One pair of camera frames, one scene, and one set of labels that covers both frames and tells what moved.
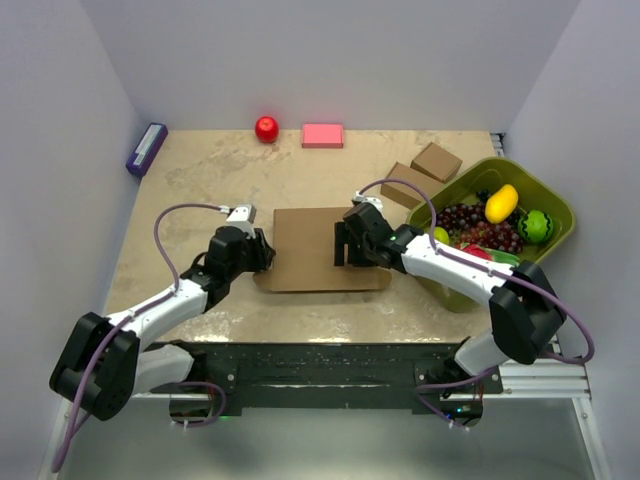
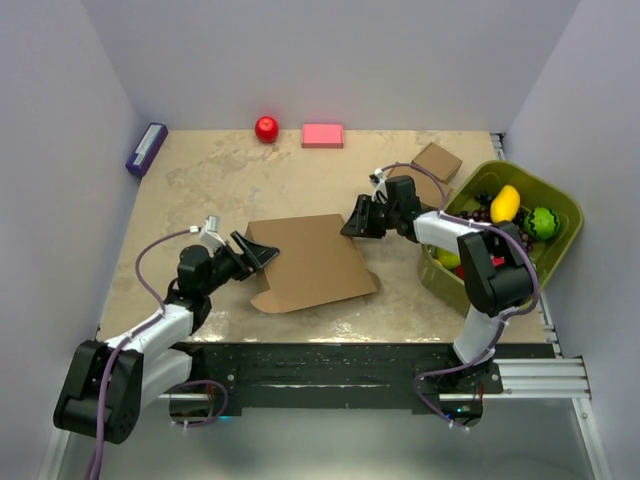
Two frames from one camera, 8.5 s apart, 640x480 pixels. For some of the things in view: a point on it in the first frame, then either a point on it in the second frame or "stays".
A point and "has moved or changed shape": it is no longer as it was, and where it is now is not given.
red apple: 267,129 stays
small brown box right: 436,162 stays
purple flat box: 147,148 stays
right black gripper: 343,236 → 359,224
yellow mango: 501,204 stays
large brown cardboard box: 304,246 has moved or changed shape
